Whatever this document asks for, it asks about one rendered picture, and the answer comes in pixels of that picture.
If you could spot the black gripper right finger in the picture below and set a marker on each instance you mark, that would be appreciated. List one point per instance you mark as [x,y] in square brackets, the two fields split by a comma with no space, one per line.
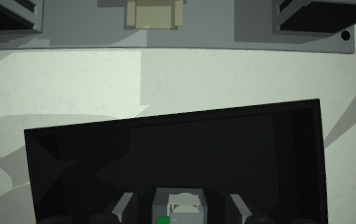
[236,212]

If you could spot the black rectangular tray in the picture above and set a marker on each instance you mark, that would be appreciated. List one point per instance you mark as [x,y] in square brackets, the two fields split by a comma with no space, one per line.
[273,160]

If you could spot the grey relay panel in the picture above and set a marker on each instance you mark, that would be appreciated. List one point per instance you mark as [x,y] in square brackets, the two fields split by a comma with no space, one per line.
[274,25]

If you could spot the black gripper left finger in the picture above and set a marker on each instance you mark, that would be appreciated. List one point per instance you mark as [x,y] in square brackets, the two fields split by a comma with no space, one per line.
[124,211]

